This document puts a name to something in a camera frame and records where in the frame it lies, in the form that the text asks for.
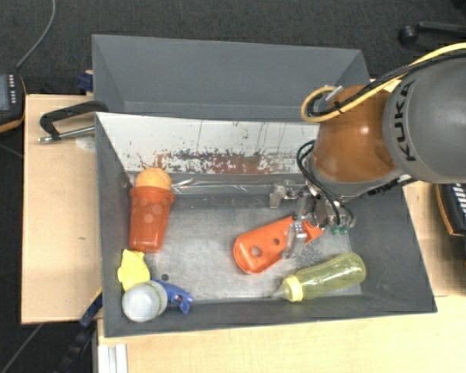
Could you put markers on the grey metal bin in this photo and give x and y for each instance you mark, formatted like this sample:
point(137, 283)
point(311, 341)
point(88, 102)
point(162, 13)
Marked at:
point(217, 76)

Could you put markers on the yellow toy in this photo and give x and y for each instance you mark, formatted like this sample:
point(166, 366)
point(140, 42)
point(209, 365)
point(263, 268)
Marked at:
point(132, 268)

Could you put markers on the orange ball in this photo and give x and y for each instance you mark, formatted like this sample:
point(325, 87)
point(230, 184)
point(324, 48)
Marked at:
point(153, 178)

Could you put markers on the orange plastic cup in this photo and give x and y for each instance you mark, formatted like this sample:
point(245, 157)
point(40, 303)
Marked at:
point(149, 220)

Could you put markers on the white spray bottle blue trigger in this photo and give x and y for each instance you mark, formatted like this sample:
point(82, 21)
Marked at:
point(141, 301)

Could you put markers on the clear yellow baby bottle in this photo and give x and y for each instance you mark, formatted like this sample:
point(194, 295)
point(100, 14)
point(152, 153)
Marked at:
point(326, 276)

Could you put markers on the orange plastic piece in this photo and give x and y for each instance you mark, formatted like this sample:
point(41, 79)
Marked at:
point(262, 247)

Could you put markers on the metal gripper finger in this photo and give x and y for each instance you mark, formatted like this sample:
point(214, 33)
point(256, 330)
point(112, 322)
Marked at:
point(296, 239)

